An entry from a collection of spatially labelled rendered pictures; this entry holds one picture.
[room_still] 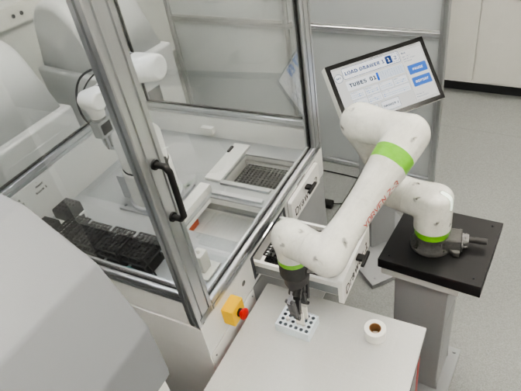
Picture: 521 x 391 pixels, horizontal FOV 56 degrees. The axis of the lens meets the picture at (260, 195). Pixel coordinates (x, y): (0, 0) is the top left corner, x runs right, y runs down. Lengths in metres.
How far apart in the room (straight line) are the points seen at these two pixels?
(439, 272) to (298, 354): 0.57
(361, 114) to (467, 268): 0.69
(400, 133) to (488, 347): 1.50
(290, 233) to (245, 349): 0.53
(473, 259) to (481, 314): 0.92
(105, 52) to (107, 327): 0.53
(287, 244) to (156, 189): 0.38
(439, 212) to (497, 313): 1.14
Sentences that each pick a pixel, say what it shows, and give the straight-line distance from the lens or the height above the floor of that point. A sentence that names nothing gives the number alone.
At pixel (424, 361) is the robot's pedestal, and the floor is 0.20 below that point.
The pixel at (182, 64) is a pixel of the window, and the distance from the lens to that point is 1.26.
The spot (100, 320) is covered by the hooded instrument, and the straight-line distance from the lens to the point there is 0.81.
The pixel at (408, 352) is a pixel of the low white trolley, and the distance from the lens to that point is 1.67.
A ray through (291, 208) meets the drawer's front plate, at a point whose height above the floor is 0.90.
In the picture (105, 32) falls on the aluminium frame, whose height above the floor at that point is 1.85.
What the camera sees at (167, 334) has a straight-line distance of 1.72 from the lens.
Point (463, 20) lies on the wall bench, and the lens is 4.34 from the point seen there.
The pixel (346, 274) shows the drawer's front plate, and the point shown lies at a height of 0.93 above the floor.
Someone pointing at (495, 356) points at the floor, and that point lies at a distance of 2.64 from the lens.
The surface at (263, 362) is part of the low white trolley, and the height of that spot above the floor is 0.76.
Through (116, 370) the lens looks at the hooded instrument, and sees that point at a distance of 0.84.
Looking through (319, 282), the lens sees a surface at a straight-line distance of 1.69.
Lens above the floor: 2.15
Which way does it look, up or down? 38 degrees down
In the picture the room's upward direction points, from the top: 11 degrees counter-clockwise
